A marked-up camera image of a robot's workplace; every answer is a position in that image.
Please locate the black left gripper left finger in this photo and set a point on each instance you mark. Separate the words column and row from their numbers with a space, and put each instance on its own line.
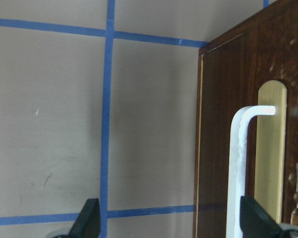
column 87, row 225

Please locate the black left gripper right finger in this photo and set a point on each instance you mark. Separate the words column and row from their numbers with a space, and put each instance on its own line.
column 255, row 222

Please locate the dark wooden drawer cabinet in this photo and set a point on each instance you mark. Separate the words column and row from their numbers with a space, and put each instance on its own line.
column 282, row 99

